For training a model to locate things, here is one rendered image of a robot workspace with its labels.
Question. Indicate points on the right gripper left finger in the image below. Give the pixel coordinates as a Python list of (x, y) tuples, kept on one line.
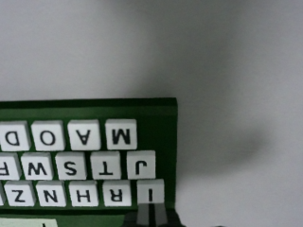
[(143, 218)]

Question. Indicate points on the dark green keyboard board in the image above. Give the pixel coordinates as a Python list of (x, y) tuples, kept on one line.
[(85, 162)]

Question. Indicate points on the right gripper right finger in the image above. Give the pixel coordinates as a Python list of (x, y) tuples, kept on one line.
[(160, 219)]

